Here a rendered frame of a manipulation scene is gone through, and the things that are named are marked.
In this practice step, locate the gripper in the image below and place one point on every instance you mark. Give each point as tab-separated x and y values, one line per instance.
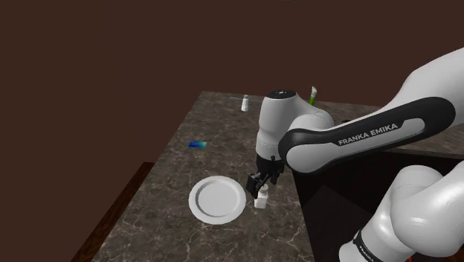
269	165

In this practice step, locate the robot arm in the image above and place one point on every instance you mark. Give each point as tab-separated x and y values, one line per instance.
431	78

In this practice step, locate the small white square bottle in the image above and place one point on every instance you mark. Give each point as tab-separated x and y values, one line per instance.
261	200

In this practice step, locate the white round plate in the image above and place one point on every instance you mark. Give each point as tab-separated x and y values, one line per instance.
217	200

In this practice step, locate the white shaker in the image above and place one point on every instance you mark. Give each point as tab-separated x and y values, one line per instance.
245	104

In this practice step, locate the green and white tube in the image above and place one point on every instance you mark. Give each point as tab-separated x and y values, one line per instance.
312	97

